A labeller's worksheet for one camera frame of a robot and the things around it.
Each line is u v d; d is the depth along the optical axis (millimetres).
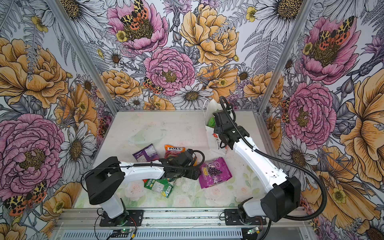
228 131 577
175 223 733
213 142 906
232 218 738
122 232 710
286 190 411
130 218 730
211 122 897
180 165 688
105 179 490
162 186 827
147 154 940
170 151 946
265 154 458
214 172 832
